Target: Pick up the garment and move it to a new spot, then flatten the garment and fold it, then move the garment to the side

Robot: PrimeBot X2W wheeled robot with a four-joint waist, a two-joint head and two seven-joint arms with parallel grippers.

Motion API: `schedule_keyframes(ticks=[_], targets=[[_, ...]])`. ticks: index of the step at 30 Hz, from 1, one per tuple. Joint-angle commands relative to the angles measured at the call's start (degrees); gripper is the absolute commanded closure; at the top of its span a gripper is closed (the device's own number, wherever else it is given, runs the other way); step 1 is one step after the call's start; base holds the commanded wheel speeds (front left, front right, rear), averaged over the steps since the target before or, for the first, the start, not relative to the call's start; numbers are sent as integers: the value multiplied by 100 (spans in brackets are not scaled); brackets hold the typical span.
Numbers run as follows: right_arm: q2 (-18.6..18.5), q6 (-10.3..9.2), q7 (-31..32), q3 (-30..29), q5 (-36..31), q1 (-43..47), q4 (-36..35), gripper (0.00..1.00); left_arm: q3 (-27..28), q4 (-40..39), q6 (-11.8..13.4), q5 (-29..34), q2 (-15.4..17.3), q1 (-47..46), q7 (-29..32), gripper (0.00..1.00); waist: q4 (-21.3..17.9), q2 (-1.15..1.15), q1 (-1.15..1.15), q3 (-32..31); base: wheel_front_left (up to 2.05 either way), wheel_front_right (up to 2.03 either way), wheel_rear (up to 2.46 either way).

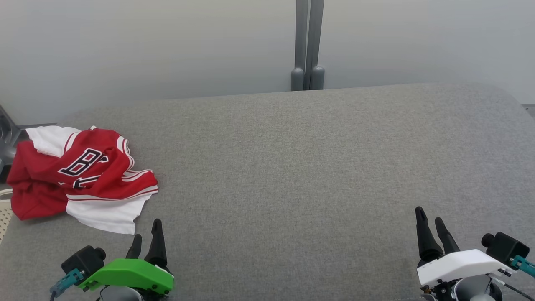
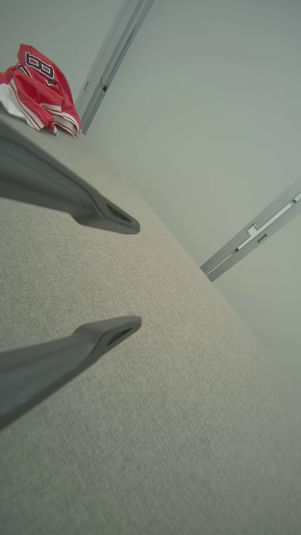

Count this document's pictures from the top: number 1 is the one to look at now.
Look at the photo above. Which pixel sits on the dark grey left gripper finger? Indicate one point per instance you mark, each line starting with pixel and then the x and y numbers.
pixel 157 246
pixel 134 248

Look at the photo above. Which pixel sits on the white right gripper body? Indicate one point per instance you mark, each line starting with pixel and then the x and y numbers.
pixel 459 263

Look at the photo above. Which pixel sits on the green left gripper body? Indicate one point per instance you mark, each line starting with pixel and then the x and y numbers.
pixel 129 274

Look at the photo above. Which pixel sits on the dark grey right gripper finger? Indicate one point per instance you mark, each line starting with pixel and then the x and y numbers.
pixel 447 240
pixel 426 240

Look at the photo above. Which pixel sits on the red white basketball jersey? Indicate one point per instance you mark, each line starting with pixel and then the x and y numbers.
pixel 108 167

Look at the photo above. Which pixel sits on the red basketball shorts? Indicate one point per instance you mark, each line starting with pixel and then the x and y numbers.
pixel 35 196

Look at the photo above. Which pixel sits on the cream perforated laundry basket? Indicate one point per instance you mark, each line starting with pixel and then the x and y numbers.
pixel 4 217

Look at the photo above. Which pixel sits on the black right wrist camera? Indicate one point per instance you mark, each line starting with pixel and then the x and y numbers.
pixel 503 246

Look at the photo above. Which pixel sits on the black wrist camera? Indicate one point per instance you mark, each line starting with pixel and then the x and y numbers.
pixel 83 259
pixel 503 246

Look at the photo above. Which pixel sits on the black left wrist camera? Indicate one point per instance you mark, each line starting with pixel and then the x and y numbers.
pixel 83 259

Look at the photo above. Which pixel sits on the grey double metal post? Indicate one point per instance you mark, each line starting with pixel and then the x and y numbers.
pixel 308 42

